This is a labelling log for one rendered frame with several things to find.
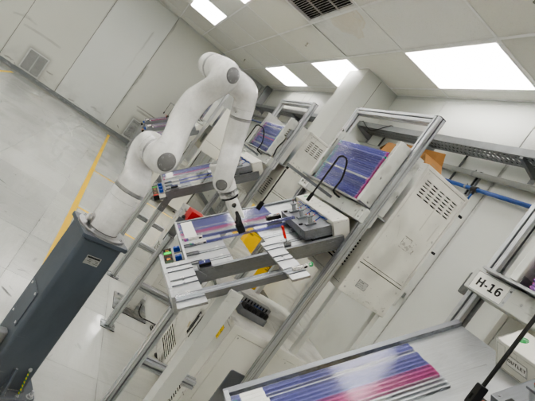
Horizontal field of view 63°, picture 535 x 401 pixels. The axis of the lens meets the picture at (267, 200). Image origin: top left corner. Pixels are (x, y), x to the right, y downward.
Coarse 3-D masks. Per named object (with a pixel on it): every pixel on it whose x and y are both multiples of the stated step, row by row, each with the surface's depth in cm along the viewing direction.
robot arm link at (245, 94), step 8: (208, 56) 163; (200, 64) 166; (240, 72) 170; (240, 80) 169; (248, 80) 170; (240, 88) 169; (248, 88) 170; (256, 88) 174; (232, 96) 172; (240, 96) 171; (248, 96) 171; (256, 96) 174; (232, 104) 175; (240, 104) 172; (248, 104) 172; (232, 112) 175; (240, 112) 173; (248, 112) 174
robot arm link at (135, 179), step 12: (144, 132) 166; (156, 132) 168; (132, 144) 166; (144, 144) 160; (132, 156) 164; (132, 168) 162; (144, 168) 167; (120, 180) 160; (132, 180) 159; (144, 180) 162; (132, 192) 160; (144, 192) 163
